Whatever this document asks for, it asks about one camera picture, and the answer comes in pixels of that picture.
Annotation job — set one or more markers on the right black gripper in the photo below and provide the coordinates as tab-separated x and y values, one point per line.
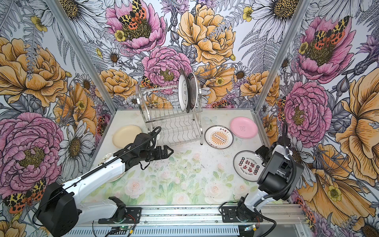
262	150

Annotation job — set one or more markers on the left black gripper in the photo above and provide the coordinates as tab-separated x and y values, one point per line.
159	156

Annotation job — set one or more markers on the white plate red characters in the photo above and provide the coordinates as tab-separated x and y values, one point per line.
248	165

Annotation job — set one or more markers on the chrome wire dish rack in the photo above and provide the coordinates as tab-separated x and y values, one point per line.
160	107

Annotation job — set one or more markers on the white plate orange sunburst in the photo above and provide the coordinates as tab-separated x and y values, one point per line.
219	137

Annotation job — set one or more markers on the white plate with black drawing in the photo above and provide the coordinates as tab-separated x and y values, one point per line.
107	158

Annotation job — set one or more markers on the white plate green red rim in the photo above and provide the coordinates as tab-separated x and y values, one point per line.
193	90

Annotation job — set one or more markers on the white plate black rim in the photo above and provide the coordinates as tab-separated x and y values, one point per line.
183	92

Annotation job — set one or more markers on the black square floral plate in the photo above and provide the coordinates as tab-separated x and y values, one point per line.
188	107

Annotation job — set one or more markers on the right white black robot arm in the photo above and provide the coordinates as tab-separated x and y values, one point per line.
277	181

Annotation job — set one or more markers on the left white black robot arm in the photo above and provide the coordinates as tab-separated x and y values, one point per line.
61	208

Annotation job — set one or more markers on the pink round plate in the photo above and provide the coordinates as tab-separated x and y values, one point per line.
243	127

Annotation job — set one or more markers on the cream round plate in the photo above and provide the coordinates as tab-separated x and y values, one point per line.
125	135

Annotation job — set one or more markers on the white vented panel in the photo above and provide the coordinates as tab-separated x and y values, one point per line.
159	231

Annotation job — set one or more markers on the green circuit board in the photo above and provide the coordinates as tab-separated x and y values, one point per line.
123	228

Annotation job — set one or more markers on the aluminium front rail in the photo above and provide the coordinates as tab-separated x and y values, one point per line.
195	215

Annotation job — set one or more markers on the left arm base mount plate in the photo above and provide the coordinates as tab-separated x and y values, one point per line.
126	215

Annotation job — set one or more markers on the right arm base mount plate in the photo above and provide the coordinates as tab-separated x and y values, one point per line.
231	214

